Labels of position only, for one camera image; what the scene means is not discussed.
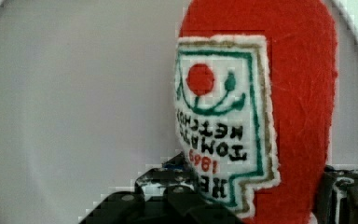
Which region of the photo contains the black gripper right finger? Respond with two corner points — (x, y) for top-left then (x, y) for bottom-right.
(313, 166), (358, 224)

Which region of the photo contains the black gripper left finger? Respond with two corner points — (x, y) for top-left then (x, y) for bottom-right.
(79, 153), (243, 224)

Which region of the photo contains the red plush ketchup bottle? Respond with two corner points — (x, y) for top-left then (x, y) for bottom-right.
(179, 0), (337, 224)

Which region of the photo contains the grey round plate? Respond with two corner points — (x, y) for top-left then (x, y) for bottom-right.
(0, 0), (358, 224)

